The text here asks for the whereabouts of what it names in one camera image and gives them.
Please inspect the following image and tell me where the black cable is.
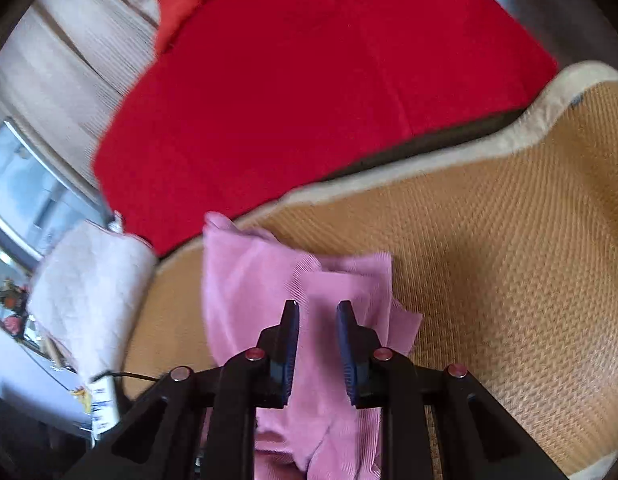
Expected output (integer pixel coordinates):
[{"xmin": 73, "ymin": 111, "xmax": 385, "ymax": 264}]
[{"xmin": 90, "ymin": 371, "xmax": 161, "ymax": 383}]

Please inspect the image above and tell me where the red pillow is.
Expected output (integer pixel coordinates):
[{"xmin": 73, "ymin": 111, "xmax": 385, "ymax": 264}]
[{"xmin": 154, "ymin": 0, "xmax": 270, "ymax": 57}]

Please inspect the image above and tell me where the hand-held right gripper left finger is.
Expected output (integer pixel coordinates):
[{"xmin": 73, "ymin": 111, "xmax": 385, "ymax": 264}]
[{"xmin": 74, "ymin": 300, "xmax": 301, "ymax": 480}]

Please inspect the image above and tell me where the red blanket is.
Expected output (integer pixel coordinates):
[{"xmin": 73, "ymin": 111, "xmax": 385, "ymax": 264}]
[{"xmin": 91, "ymin": 0, "xmax": 560, "ymax": 259}]

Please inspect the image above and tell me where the white quilted pad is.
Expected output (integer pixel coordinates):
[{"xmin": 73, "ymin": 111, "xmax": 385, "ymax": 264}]
[{"xmin": 28, "ymin": 220, "xmax": 158, "ymax": 386}]

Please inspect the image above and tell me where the white printed packet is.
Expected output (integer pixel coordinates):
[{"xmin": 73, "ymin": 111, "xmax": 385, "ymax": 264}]
[{"xmin": 73, "ymin": 379, "xmax": 120, "ymax": 443}]

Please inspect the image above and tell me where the pink zip jacket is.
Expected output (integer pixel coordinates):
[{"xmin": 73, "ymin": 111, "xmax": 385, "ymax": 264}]
[{"xmin": 201, "ymin": 211, "xmax": 423, "ymax": 480}]

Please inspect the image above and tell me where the beige dotted curtain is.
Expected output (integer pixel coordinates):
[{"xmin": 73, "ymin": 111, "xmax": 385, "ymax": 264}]
[{"xmin": 0, "ymin": 0, "xmax": 190, "ymax": 193}]

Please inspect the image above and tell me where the woven rattan mat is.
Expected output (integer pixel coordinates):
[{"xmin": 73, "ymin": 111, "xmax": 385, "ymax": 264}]
[{"xmin": 123, "ymin": 60, "xmax": 618, "ymax": 479}]

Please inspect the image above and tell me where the red flower decoration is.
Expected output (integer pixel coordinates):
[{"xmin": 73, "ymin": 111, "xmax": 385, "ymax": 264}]
[{"xmin": 0, "ymin": 280, "xmax": 30, "ymax": 336}]

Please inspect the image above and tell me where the silver glass-door refrigerator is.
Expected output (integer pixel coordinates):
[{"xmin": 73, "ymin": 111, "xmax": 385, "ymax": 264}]
[{"xmin": 0, "ymin": 117, "xmax": 114, "ymax": 263}]

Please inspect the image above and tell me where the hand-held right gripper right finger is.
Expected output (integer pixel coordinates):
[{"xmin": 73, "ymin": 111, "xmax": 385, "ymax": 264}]
[{"xmin": 335, "ymin": 300, "xmax": 570, "ymax": 480}]

